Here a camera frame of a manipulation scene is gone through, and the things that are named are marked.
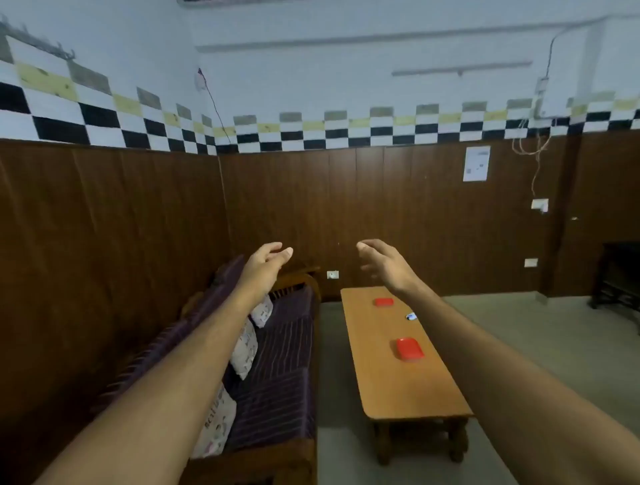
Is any person's left hand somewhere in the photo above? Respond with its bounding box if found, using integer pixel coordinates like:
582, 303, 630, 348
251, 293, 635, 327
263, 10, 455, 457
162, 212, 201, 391
233, 241, 295, 304

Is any person's right hand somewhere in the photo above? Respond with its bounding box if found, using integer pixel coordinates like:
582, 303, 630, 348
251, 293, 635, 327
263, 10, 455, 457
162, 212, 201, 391
355, 239, 426, 297

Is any large red lid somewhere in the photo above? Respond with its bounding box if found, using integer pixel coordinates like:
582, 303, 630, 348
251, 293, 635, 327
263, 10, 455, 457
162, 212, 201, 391
395, 337, 425, 361

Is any person's left forearm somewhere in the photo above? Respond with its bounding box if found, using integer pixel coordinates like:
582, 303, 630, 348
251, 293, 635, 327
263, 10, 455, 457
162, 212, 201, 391
32, 287, 273, 485

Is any person's right forearm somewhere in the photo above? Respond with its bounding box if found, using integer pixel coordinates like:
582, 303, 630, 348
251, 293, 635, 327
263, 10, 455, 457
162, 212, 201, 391
397, 282, 640, 485

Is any white printed pillow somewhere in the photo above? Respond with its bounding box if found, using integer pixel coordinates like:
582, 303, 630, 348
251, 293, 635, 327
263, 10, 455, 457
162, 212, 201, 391
229, 317, 259, 381
249, 294, 275, 328
189, 383, 239, 460

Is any wooden sofa with purple cushions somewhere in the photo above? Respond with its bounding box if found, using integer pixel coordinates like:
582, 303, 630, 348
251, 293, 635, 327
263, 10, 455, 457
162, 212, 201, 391
95, 254, 323, 485

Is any low wooden table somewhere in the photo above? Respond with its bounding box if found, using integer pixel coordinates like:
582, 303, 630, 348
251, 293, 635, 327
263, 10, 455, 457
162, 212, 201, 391
340, 286, 475, 466

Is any black side table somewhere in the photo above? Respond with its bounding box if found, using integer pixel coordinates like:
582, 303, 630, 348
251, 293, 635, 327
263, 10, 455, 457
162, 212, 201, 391
589, 242, 640, 332

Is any white paper sheet on wall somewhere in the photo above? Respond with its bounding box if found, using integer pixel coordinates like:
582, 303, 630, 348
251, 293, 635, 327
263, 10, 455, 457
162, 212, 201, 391
463, 145, 491, 183

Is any thin black wall cable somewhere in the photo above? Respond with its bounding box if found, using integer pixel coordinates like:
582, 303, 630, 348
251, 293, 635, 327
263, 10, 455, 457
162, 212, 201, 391
197, 67, 234, 246

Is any thin pale wall cable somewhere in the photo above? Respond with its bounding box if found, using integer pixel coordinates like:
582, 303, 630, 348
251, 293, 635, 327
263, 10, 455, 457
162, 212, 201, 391
511, 117, 557, 199

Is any short grey wall rail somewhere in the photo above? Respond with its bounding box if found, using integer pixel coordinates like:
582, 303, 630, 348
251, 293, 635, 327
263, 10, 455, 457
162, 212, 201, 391
391, 61, 534, 77

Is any long grey wall conduit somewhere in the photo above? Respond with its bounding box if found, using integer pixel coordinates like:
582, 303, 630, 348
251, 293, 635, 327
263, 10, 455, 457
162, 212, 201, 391
195, 13, 640, 54

